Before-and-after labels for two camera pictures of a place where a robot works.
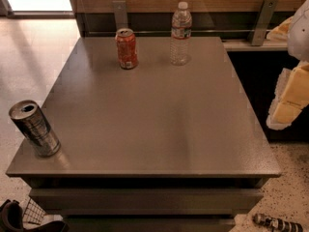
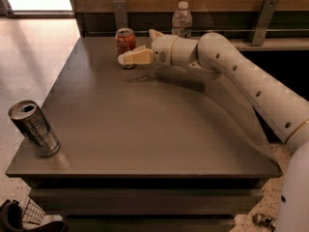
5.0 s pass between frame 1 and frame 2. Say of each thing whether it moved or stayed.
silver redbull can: stayed
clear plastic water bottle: stayed
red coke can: stayed
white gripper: moved
